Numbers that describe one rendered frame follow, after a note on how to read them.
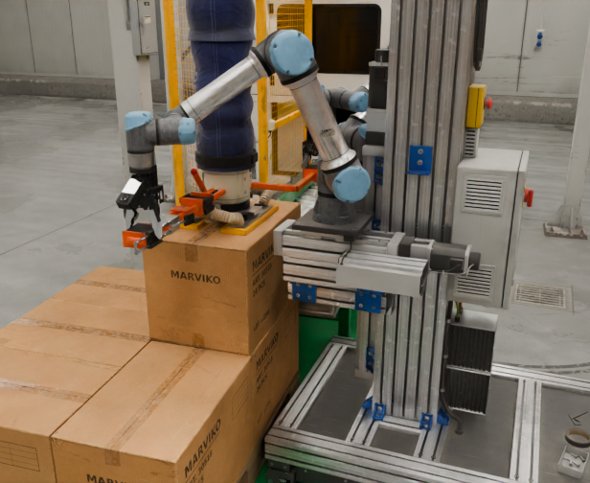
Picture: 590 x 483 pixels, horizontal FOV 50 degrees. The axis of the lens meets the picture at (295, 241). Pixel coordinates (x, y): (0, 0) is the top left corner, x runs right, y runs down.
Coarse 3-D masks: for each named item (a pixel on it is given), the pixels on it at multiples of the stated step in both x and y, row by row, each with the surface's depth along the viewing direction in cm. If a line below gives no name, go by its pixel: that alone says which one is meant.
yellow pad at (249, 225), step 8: (264, 208) 250; (272, 208) 252; (248, 216) 241; (256, 216) 241; (264, 216) 243; (232, 224) 231; (248, 224) 231; (256, 224) 234; (224, 232) 229; (232, 232) 228; (240, 232) 226; (248, 232) 228
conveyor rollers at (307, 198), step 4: (312, 184) 454; (316, 184) 453; (308, 188) 446; (312, 188) 445; (316, 188) 444; (304, 192) 431; (308, 192) 437; (312, 192) 436; (316, 192) 436; (300, 196) 421; (304, 196) 421; (308, 196) 420; (312, 196) 420; (316, 196) 420; (296, 200) 413; (300, 200) 413; (304, 200) 412; (308, 200) 412; (312, 200) 411; (304, 204) 403; (308, 204) 403; (312, 204) 403; (304, 208) 395; (308, 208) 395; (304, 212) 387
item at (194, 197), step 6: (192, 192) 222; (180, 198) 216; (186, 198) 215; (192, 198) 214; (198, 198) 218; (204, 198) 218; (210, 198) 217; (192, 204) 215; (198, 204) 214; (204, 204) 214; (210, 204) 220; (198, 210) 215; (204, 210) 215; (210, 210) 218
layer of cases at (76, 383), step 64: (64, 320) 252; (128, 320) 252; (0, 384) 209; (64, 384) 209; (128, 384) 209; (192, 384) 209; (256, 384) 235; (0, 448) 191; (64, 448) 183; (128, 448) 178; (192, 448) 183
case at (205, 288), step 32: (224, 224) 238; (160, 256) 224; (192, 256) 220; (224, 256) 216; (256, 256) 222; (160, 288) 229; (192, 288) 224; (224, 288) 220; (256, 288) 226; (160, 320) 233; (192, 320) 229; (224, 320) 224; (256, 320) 229
